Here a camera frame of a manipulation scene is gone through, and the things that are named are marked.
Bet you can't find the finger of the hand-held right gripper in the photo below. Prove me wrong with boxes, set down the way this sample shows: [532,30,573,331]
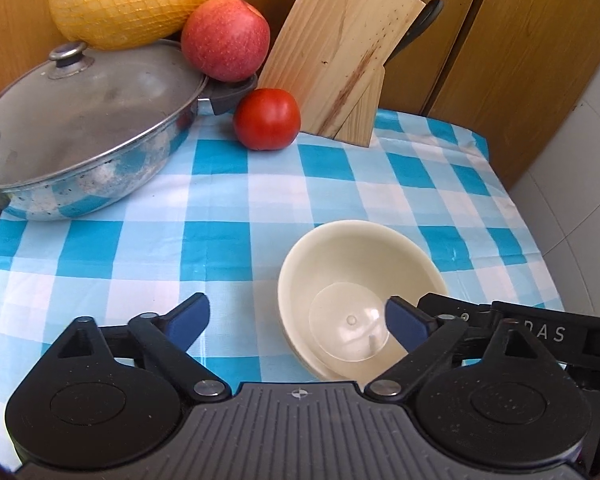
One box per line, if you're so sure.
[417,292,496,322]

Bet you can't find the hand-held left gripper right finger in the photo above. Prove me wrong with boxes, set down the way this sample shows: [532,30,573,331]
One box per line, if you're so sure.
[364,296,563,400]

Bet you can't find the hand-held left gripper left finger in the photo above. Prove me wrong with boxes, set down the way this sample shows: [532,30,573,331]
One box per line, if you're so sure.
[44,292,232,402]

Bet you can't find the blue white checked tablecloth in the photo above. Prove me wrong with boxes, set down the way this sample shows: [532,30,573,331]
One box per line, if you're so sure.
[0,108,566,411]

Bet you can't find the red tomato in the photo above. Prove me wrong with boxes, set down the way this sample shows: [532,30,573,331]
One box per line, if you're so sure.
[232,88,301,152]

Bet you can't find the glass pan lid with knob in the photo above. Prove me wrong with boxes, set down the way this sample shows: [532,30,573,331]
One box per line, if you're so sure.
[0,41,209,189]

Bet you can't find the wooden cabinet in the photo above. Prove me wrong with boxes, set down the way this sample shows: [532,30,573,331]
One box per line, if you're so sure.
[0,0,600,188]

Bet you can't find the wooden knife block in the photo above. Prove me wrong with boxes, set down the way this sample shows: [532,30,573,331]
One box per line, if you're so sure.
[256,0,427,149]

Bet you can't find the red apple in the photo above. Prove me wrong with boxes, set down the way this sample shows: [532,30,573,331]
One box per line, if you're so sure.
[181,0,271,84]

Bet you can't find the pomelo in yellow net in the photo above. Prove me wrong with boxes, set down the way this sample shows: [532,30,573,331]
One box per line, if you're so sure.
[49,0,222,51]

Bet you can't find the steel pan with black handles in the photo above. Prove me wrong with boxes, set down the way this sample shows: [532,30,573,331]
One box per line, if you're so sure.
[0,73,259,222]

